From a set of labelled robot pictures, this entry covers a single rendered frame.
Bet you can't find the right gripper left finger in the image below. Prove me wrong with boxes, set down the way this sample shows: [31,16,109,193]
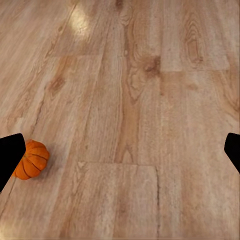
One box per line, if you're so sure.
[0,133,26,193]

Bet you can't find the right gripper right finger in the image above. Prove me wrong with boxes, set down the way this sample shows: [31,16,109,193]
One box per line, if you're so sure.
[224,133,240,172]

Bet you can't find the pumpkin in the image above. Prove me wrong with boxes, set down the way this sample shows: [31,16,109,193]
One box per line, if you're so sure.
[12,140,50,180]

